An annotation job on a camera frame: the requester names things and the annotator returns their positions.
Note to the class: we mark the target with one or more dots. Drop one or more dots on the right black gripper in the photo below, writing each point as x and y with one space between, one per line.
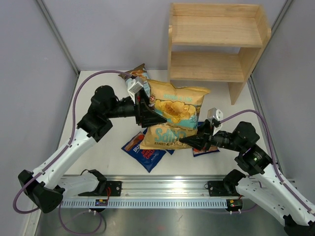
204 137

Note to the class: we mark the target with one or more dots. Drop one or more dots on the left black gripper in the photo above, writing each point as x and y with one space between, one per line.
142 107

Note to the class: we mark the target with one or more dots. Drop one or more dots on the large yellow kettle chips bag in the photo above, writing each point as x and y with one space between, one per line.
180 107

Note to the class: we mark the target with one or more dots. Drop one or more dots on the light blue cassava chips bag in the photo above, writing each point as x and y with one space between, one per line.
141 72

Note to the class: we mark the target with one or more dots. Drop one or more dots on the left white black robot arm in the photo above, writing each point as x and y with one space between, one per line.
45 185

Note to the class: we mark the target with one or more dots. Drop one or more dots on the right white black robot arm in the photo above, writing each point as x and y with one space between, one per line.
259 180

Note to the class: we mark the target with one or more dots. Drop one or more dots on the blue Burts chips bag right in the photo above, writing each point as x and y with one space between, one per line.
204 151

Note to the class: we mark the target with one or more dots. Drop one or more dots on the blue burts chips bag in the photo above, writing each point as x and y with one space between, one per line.
148 158
170 151
204 151

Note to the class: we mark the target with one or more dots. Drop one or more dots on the blue Burts chips bag middle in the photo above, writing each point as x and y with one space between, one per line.
170 151

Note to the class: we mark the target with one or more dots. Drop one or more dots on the blue Burts chips bag left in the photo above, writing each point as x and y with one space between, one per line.
148 158

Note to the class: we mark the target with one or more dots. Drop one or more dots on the wooden two-tier shelf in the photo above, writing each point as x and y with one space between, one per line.
216 42

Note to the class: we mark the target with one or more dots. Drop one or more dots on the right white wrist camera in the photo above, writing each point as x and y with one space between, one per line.
215 116

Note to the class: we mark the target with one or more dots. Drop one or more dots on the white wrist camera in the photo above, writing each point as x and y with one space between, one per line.
134 85
215 116

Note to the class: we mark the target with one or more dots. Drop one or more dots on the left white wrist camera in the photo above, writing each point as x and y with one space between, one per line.
134 85

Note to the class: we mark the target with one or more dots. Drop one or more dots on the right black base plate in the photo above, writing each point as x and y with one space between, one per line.
218 188

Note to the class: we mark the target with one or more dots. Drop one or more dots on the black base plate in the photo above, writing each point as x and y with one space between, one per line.
111 188
218 188

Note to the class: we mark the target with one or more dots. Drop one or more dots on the aluminium mounting rail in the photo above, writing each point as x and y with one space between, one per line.
163 187

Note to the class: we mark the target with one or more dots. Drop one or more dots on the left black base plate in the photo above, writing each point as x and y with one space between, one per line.
111 188

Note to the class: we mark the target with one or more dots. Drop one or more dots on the white slotted cable duct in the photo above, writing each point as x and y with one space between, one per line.
145 203

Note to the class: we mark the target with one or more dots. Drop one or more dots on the left aluminium frame post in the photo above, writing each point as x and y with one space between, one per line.
55 31

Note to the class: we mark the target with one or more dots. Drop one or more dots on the aluminium frame post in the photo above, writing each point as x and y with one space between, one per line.
275 26
55 31

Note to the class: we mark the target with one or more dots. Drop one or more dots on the right aluminium frame post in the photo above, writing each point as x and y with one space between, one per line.
275 26

